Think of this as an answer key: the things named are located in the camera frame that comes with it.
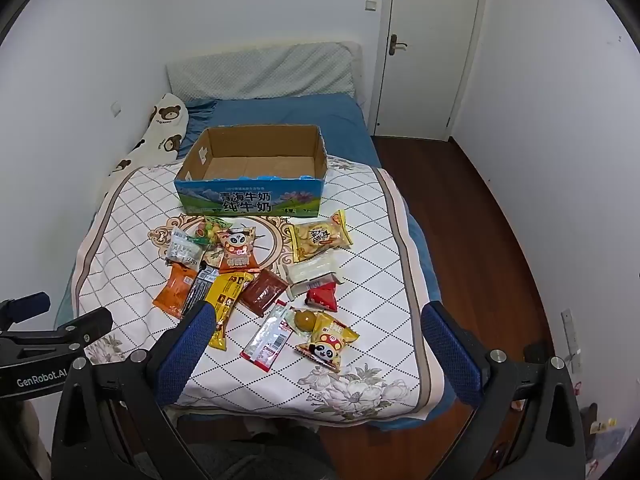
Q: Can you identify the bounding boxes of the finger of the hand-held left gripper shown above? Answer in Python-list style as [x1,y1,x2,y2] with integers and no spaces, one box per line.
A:
[0,307,114,361]
[0,291,51,332]

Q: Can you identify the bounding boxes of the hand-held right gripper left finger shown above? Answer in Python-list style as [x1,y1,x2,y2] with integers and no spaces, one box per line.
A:
[51,301,218,480]

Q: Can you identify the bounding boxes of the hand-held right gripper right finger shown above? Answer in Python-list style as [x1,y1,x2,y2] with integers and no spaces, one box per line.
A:
[421,301,587,480]

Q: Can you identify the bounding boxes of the plain orange snack packet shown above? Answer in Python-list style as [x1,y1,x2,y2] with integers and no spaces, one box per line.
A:
[152,262,199,319]

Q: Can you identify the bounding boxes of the long yellow snack packet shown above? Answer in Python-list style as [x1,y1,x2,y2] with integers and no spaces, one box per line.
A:
[206,270,256,352]

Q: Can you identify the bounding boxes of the black snack bar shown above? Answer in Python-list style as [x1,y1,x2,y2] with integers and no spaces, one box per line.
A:
[184,261,219,317]

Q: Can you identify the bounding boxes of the red and white sachet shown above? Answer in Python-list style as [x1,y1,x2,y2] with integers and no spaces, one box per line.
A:
[240,301,297,372]

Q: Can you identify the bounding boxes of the brown snack packet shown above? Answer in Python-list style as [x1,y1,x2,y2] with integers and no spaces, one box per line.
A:
[238,268,290,317]

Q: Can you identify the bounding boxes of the orange panda snack packet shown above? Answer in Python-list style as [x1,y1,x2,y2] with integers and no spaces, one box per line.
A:
[216,226,259,274]

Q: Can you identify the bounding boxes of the packed braised egg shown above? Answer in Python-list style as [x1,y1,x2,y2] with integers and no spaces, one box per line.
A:
[284,307,322,337]

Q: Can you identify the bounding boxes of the yellow panda mushroom packet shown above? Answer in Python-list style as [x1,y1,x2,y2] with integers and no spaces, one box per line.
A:
[294,311,360,373]

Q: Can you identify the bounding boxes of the white wafer packet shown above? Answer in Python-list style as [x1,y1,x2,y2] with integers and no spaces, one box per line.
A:
[284,252,344,302]

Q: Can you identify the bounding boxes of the printed cardboard box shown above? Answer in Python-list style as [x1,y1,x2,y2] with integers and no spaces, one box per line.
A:
[174,125,328,218]

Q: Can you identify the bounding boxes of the clear white snack packet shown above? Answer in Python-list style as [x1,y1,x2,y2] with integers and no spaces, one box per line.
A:
[166,227,202,267]

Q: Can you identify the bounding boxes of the white quilted printed blanket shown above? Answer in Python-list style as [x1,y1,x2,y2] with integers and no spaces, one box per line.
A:
[70,152,447,428]

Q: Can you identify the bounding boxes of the white power strip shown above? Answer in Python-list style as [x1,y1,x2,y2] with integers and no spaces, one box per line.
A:
[559,308,584,374]

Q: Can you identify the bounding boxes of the green candy packet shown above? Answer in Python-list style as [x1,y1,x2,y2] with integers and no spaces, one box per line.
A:
[196,216,234,247]

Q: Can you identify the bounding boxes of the small red snack packet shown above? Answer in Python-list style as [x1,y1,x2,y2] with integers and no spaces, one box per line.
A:
[304,282,339,314]

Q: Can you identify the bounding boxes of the yellow biscuit packet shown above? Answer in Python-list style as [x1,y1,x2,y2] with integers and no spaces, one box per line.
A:
[288,209,354,264]

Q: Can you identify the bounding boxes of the bear print pillow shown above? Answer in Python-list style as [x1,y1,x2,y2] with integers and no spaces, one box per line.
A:
[101,92,192,197]

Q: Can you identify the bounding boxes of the blue bed sheet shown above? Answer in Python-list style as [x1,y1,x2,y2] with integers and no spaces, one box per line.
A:
[54,94,448,431]

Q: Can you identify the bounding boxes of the white door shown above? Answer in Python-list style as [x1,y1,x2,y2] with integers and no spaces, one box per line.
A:
[372,0,489,142]

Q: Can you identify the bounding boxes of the grey-green pillow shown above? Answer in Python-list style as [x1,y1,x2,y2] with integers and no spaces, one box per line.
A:
[165,41,364,104]

